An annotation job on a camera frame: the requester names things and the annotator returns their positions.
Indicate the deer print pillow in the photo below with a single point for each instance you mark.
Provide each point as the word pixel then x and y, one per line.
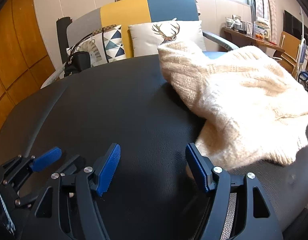
pixel 144 37

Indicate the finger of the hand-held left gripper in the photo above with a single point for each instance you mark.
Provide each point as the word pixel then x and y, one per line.
pixel 47 158
pixel 71 164

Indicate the wooden wardrobe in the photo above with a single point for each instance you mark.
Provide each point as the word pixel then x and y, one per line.
pixel 16 42

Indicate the cream knit sweater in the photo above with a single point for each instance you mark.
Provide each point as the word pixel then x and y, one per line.
pixel 231 105

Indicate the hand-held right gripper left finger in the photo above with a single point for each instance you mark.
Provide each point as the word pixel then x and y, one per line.
pixel 107 170

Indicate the sheer patterned curtain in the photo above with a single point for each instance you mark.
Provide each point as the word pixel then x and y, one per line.
pixel 266 5

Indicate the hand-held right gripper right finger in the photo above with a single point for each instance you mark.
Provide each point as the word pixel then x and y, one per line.
pixel 197 170

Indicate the wooden side table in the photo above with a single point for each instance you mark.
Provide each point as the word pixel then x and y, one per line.
pixel 244 33

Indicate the oranges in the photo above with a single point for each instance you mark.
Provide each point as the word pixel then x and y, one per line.
pixel 260 36

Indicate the white pole stand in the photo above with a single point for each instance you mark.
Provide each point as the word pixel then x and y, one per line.
pixel 304 30

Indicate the grey yellow blue sofa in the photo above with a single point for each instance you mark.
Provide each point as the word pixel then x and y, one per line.
pixel 124 12

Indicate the clutter of small containers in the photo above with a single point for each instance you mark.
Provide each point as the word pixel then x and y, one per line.
pixel 235 25

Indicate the black handbag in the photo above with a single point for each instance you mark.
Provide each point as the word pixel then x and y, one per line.
pixel 79 62

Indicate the triangle pattern pillow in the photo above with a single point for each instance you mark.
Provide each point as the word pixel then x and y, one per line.
pixel 114 45

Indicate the wooden chair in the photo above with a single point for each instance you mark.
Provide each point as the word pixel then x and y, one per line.
pixel 290 45

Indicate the black television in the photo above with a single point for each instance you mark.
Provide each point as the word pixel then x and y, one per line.
pixel 292 23

